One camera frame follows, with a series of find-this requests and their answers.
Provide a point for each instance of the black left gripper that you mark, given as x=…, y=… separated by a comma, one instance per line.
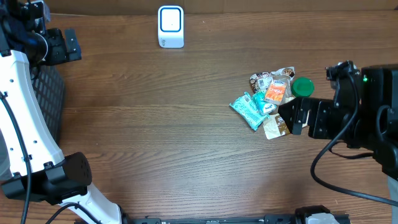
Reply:
x=71, y=45

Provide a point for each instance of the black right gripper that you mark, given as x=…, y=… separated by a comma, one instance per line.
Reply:
x=318, y=110

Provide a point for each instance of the brown bread pouch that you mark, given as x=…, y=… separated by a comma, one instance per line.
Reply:
x=274, y=126

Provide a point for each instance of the green lid jar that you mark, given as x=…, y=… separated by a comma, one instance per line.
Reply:
x=302, y=87

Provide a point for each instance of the orange snack packet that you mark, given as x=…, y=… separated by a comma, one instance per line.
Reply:
x=275, y=92

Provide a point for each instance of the teal gum packet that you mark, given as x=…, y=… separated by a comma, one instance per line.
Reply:
x=262, y=105

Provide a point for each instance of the long teal wipes pack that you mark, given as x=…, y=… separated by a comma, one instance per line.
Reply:
x=246, y=107

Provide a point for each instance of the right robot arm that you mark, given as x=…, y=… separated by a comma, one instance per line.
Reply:
x=362, y=113

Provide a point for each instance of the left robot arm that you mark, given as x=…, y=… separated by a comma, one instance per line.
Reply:
x=32, y=94

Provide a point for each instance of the white barcode scanner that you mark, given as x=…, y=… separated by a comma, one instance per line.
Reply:
x=171, y=27

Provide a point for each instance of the grey plastic shopping basket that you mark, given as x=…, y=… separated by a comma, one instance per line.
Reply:
x=49, y=89

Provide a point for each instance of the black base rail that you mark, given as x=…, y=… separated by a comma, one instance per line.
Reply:
x=316, y=214

